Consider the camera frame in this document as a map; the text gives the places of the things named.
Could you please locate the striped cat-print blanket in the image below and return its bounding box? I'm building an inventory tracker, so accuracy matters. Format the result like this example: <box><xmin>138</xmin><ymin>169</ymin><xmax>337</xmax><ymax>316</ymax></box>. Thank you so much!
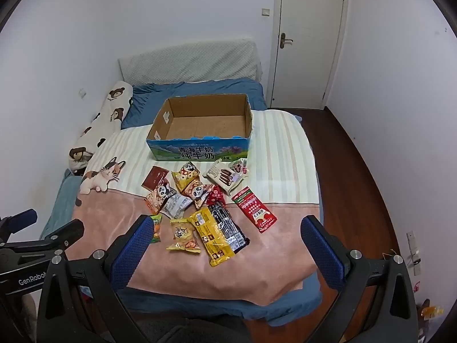
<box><xmin>71</xmin><ymin>109</ymin><xmax>320</xmax><ymax>306</ymax></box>

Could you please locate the small red snack packet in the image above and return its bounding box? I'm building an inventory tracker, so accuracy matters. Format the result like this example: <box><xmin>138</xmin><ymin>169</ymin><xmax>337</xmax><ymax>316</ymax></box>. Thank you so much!
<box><xmin>207</xmin><ymin>185</ymin><xmax>225</xmax><ymax>204</ymax></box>

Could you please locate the yellow biscuit packet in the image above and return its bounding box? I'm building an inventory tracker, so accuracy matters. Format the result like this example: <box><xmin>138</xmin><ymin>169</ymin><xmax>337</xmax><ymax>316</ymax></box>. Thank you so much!
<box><xmin>166</xmin><ymin>218</ymin><xmax>201</xmax><ymax>254</ymax></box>

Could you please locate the white chocolate stick box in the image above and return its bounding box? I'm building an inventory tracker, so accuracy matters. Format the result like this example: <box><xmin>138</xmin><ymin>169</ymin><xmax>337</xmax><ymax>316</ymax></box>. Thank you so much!
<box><xmin>203</xmin><ymin>159</ymin><xmax>248</xmax><ymax>191</ymax></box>

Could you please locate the yellow panda snack packet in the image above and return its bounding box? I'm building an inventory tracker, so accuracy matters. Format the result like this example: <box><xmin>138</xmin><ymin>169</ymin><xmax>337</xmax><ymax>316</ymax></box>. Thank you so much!
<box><xmin>171</xmin><ymin>162</ymin><xmax>201</xmax><ymax>192</ymax></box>

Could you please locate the black snack packet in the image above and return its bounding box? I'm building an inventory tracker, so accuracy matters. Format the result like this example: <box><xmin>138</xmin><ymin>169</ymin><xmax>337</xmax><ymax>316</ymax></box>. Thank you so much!
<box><xmin>207</xmin><ymin>202</ymin><xmax>250</xmax><ymax>254</ymax></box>

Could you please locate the brown snack packet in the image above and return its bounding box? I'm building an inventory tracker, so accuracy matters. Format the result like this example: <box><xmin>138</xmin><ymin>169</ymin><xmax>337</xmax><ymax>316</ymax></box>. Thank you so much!
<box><xmin>141</xmin><ymin>166</ymin><xmax>169</xmax><ymax>191</ymax></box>

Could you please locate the long yellow snack packet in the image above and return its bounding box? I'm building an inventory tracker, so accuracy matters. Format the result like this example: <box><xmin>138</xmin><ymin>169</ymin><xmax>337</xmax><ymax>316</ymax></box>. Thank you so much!
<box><xmin>188</xmin><ymin>206</ymin><xmax>236</xmax><ymax>267</ymax></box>

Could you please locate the small white snack packet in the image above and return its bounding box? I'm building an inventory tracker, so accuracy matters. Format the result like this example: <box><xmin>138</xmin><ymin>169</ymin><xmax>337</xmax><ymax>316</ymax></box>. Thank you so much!
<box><xmin>228</xmin><ymin>158</ymin><xmax>248</xmax><ymax>176</ymax></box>

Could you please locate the white door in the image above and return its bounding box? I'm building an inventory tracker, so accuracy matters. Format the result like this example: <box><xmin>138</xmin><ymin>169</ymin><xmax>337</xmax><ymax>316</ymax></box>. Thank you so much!
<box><xmin>270</xmin><ymin>0</ymin><xmax>348</xmax><ymax>111</ymax></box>

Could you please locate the pink panda snack packet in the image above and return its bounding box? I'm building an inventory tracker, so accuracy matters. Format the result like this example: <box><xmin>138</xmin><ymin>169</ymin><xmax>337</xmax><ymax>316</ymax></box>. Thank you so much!
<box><xmin>144</xmin><ymin>185</ymin><xmax>177</xmax><ymax>212</ymax></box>

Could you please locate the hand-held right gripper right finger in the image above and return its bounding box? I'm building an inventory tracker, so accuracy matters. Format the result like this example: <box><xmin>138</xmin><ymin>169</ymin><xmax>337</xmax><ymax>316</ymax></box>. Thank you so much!
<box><xmin>300</xmin><ymin>215</ymin><xmax>419</xmax><ymax>343</ymax></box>

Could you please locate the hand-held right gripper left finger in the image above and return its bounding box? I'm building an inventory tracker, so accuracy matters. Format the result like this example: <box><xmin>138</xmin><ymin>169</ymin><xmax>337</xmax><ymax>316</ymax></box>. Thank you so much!
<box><xmin>37</xmin><ymin>214</ymin><xmax>161</xmax><ymax>343</ymax></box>

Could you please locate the grey snack packet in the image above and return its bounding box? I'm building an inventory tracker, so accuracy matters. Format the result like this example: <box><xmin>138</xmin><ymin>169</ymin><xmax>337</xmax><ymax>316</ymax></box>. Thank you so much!
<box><xmin>159</xmin><ymin>194</ymin><xmax>192</xmax><ymax>219</ymax></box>

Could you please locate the small green snack packet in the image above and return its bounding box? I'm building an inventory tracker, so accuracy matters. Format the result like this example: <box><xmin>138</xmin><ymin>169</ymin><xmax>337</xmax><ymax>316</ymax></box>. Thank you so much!
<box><xmin>149</xmin><ymin>214</ymin><xmax>163</xmax><ymax>244</ymax></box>

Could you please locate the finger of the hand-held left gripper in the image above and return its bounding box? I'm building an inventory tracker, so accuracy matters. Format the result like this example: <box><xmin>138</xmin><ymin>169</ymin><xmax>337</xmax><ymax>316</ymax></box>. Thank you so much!
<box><xmin>39</xmin><ymin>219</ymin><xmax>85</xmax><ymax>250</ymax></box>
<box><xmin>0</xmin><ymin>209</ymin><xmax>38</xmax><ymax>244</ymax></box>

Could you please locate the orange panda snack packet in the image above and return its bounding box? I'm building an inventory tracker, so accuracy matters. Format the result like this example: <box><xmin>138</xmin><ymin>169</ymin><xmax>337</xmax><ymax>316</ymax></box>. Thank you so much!
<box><xmin>184</xmin><ymin>180</ymin><xmax>215</xmax><ymax>210</ymax></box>

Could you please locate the grey-white cushion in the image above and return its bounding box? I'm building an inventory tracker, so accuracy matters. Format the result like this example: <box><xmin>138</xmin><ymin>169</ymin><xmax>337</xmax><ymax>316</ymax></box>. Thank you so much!
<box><xmin>118</xmin><ymin>39</ymin><xmax>263</xmax><ymax>84</ymax></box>

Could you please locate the printed cardboard box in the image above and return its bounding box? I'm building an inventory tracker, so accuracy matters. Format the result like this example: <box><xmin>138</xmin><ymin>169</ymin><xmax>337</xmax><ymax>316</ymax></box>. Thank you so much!
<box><xmin>146</xmin><ymin>93</ymin><xmax>253</xmax><ymax>161</ymax></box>

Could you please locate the teal cloth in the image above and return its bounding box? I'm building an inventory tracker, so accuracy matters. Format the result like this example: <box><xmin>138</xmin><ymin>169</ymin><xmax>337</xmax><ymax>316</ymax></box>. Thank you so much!
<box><xmin>39</xmin><ymin>168</ymin><xmax>83</xmax><ymax>238</ymax></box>

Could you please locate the bear-print pillow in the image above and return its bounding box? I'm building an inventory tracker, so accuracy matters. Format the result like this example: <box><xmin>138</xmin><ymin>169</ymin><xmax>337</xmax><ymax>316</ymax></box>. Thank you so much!
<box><xmin>69</xmin><ymin>80</ymin><xmax>133</xmax><ymax>172</ymax></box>

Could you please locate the long red snack packet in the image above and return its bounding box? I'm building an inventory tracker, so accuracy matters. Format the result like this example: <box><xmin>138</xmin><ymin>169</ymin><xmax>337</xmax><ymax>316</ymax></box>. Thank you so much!
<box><xmin>231</xmin><ymin>186</ymin><xmax>278</xmax><ymax>234</ymax></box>

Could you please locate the white wall strip socket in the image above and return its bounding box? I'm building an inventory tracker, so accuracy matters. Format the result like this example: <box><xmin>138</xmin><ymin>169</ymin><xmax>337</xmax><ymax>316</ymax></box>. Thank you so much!
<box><xmin>406</xmin><ymin>230</ymin><xmax>422</xmax><ymax>276</ymax></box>

